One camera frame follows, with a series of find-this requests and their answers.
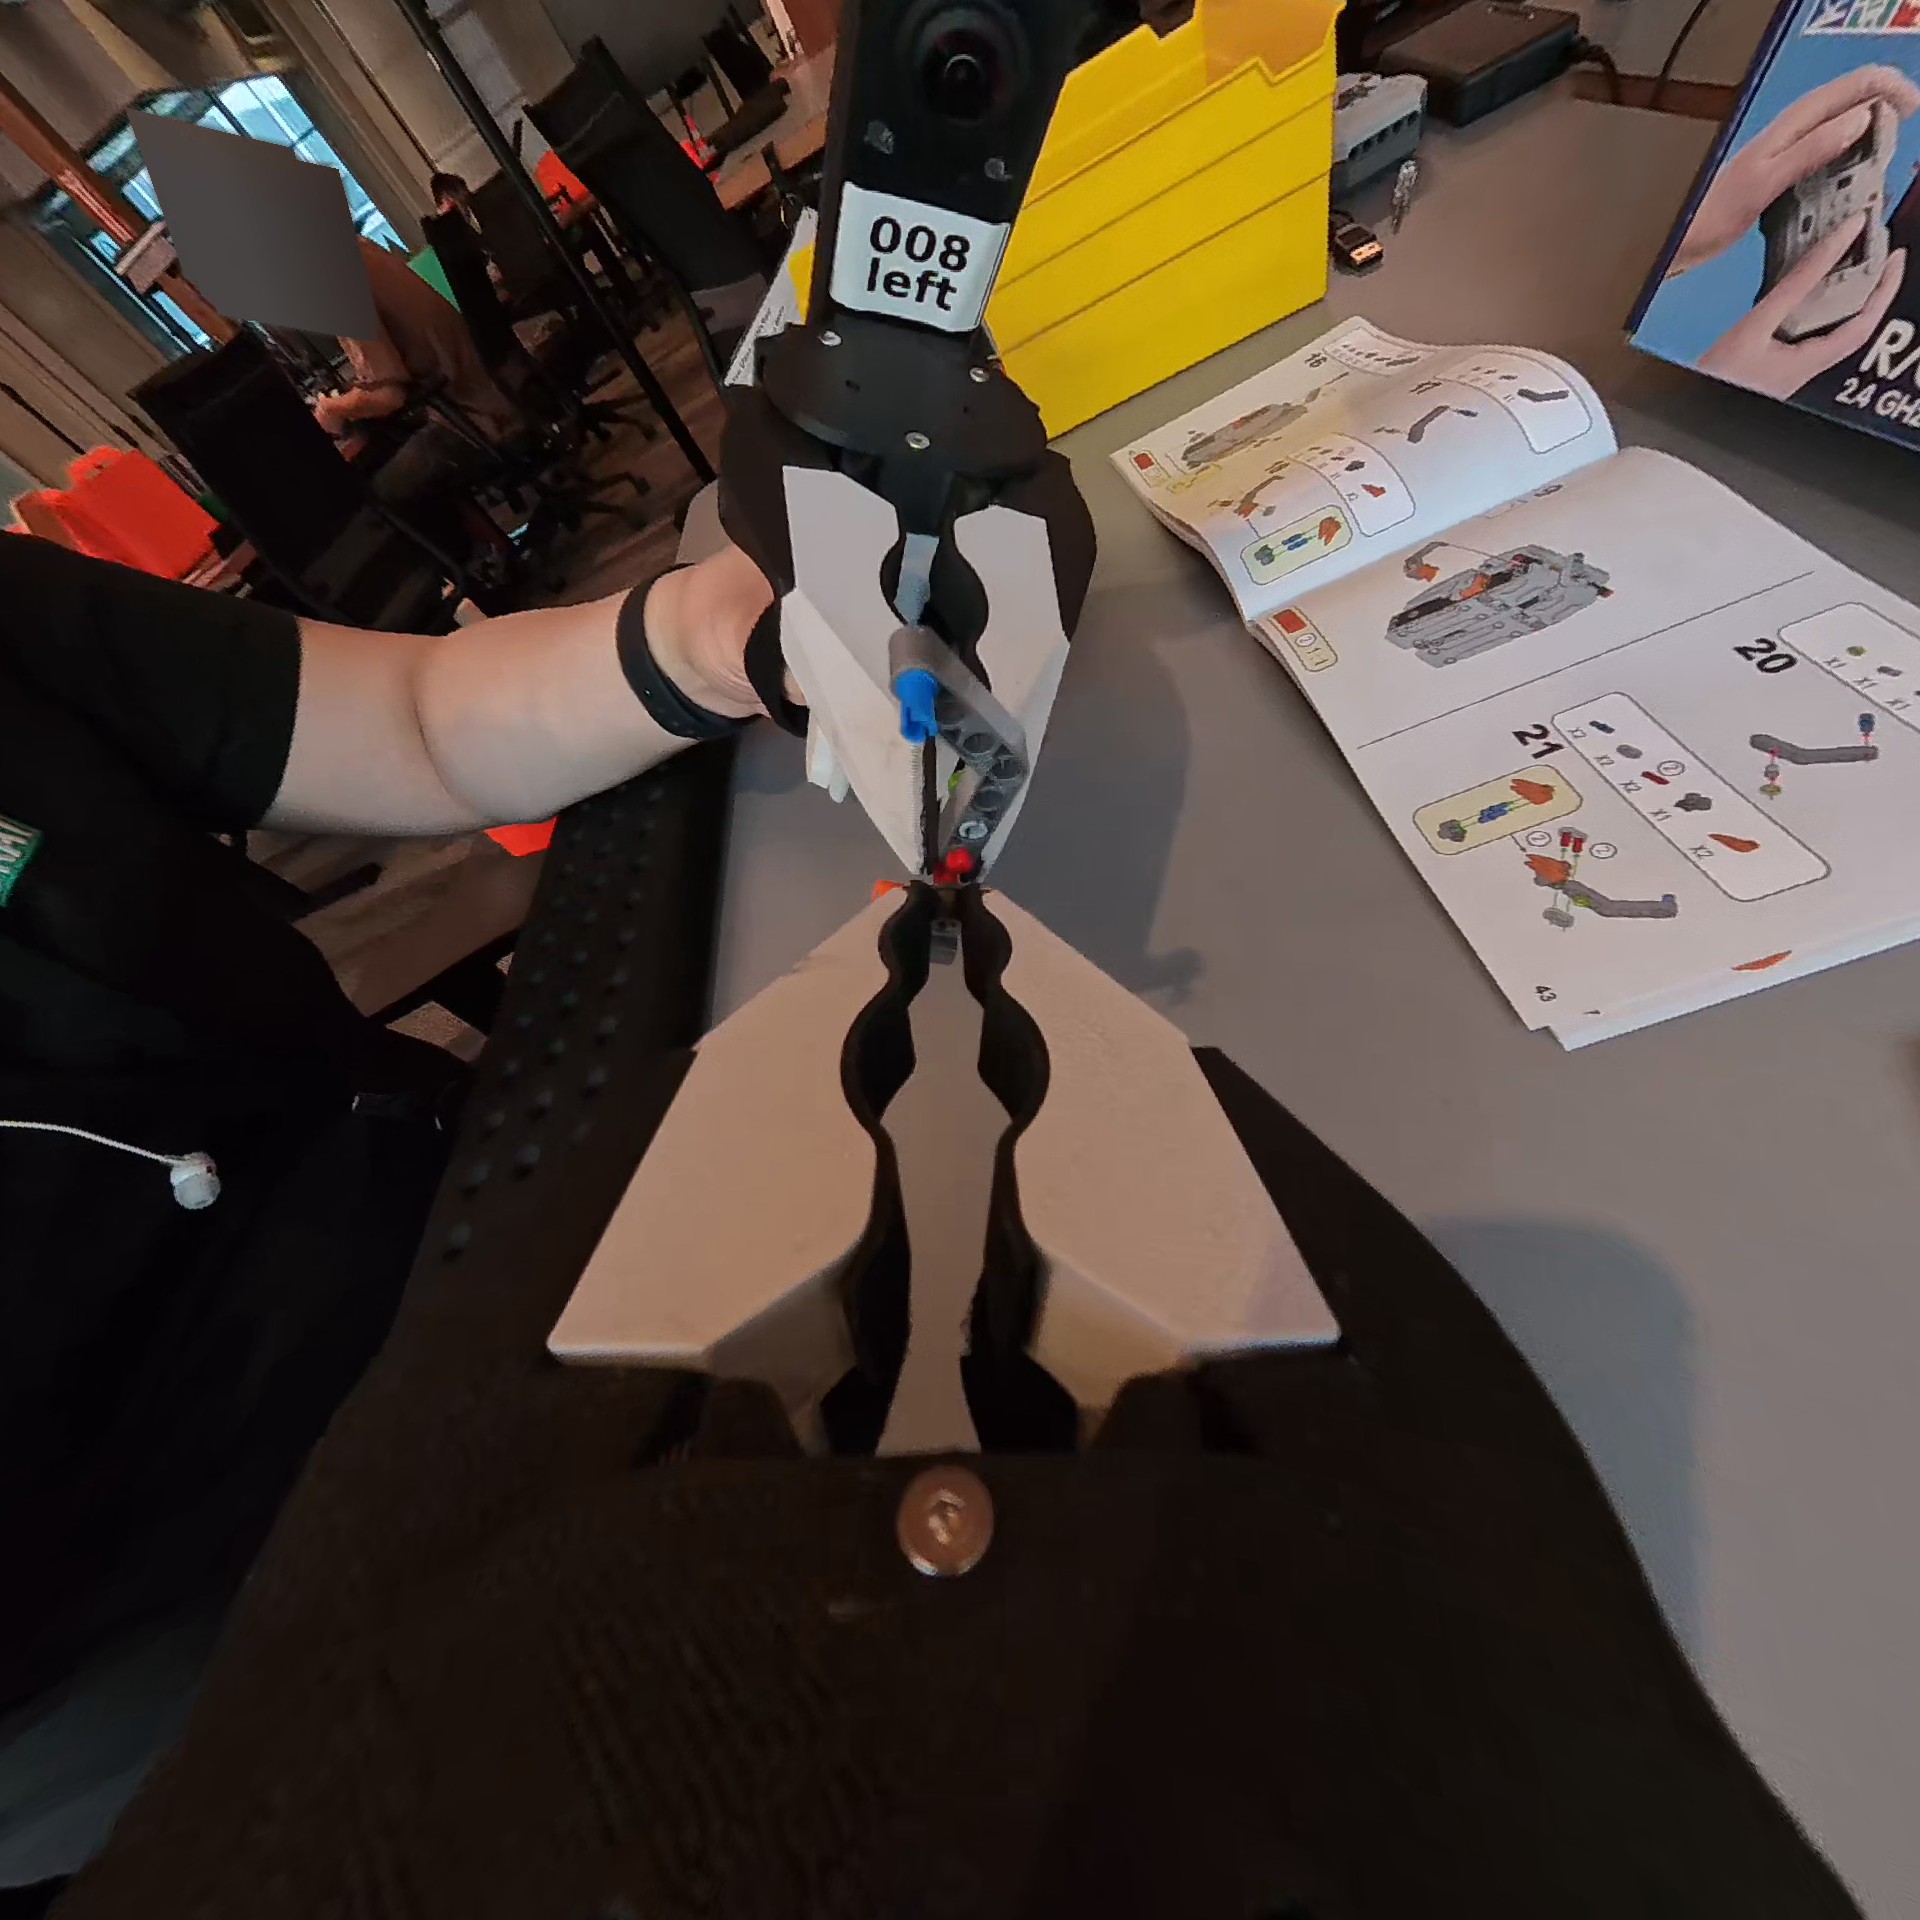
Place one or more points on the black power adapter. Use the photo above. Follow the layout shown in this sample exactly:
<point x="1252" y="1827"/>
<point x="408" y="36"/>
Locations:
<point x="1500" y="60"/>

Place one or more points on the black wristband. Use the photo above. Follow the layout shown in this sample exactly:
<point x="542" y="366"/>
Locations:
<point x="638" y="662"/>

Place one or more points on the person's left forearm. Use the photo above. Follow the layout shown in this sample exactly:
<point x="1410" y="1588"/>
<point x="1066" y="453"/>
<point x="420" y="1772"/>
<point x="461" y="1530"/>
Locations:
<point x="452" y="720"/>

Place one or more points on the grey angled toy beam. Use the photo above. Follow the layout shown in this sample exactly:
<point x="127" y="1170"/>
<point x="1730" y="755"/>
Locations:
<point x="984" y="751"/>

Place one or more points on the open white instruction booklet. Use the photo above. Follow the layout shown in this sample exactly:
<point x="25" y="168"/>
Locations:
<point x="1575" y="676"/>

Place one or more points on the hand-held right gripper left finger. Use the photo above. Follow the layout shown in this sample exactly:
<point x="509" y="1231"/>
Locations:
<point x="720" y="1214"/>

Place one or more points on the light grey toy battery block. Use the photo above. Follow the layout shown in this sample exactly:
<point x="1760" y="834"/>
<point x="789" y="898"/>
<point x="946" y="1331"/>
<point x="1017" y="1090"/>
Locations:
<point x="1372" y="130"/>

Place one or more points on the yellow plastic bin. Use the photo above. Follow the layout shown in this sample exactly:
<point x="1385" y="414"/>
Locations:
<point x="1172" y="226"/>

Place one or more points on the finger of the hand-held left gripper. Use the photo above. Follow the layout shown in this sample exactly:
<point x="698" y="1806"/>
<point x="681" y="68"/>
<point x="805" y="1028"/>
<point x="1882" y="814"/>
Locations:
<point x="839" y="599"/>
<point x="1026" y="615"/>

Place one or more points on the black office chair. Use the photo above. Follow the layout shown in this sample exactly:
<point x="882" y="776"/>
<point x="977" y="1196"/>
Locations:
<point x="630" y="166"/>

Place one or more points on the grey desk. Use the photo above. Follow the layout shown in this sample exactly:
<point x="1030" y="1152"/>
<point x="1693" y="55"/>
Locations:
<point x="1652" y="1277"/>

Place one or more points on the person's black shirt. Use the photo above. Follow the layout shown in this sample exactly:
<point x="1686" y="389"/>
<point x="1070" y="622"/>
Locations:
<point x="119" y="974"/>

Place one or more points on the person's left hand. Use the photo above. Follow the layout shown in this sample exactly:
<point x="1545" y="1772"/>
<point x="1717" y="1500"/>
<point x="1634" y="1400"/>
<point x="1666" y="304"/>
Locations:
<point x="713" y="630"/>

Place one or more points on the black usb plug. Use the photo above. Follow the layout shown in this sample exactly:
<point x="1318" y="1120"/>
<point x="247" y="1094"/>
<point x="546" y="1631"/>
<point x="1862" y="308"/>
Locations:
<point x="1358" y="245"/>

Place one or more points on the blue robot kit box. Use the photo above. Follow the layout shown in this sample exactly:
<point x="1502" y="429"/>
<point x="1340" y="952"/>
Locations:
<point x="1800" y="226"/>

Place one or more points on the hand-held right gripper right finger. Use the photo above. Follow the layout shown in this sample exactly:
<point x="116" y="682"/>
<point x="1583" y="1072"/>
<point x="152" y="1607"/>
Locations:
<point x="1172" y="1214"/>

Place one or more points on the black perforated panel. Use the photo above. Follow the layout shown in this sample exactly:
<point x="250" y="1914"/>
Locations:
<point x="599" y="932"/>

